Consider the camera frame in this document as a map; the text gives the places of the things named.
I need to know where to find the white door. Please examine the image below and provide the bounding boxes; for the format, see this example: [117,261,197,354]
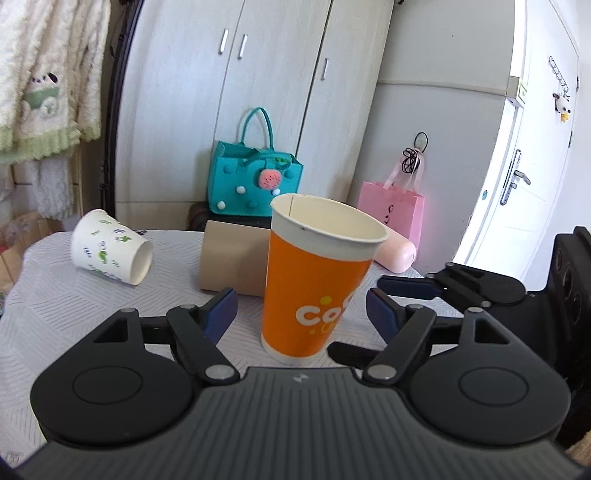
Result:
[454,0,581,278]

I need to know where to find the white green-patterned paper cup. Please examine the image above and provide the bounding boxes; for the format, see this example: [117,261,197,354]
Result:
[71,209,154,287]

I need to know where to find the door hook rack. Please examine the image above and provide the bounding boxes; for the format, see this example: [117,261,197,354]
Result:
[548,55,574,99]

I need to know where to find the white wall switch box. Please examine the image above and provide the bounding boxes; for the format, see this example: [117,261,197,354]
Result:
[506,74,530,108]

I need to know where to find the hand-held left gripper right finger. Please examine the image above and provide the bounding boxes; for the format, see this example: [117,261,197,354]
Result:
[362,288,511,385]

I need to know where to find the white wardrobe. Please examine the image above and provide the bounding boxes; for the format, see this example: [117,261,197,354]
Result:
[112,0,394,219]

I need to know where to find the orange paper cup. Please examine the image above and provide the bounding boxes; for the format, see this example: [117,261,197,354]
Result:
[260,193,391,367]

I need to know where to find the teal felt handbag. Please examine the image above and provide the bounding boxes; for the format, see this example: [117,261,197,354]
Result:
[206,107,304,217]

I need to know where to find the panda plush charm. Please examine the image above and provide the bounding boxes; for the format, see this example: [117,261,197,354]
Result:
[553,90,574,123]

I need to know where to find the black curved frame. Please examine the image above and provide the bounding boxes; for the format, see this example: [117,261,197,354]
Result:
[98,0,140,232]

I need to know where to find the silver door handle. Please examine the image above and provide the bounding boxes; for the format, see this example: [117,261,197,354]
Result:
[501,149,532,206]

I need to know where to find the black hair tie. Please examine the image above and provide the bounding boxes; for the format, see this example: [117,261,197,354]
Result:
[401,132,430,175]

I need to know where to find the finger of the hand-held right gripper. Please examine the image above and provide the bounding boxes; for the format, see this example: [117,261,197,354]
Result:
[377,262,528,306]
[328,342,385,370]

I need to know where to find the pink cup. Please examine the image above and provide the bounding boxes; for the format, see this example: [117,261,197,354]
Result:
[373,230,417,273]

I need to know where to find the white patterned tablecloth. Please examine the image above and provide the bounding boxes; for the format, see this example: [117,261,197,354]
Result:
[0,228,462,467]

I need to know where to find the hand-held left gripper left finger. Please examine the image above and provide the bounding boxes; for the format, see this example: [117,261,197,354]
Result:
[93,287,241,385]

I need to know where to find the pink paper gift bag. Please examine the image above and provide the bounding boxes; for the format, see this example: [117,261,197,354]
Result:
[358,150,426,250]

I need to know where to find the brown kraft paper cup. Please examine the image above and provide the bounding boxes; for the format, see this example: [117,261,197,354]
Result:
[198,220,273,296]

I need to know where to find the cream fleece garment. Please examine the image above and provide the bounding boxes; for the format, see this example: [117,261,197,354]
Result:
[0,0,112,163]

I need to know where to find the white fluffy cloth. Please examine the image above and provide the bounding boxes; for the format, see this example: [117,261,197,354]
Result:
[33,156,75,219]

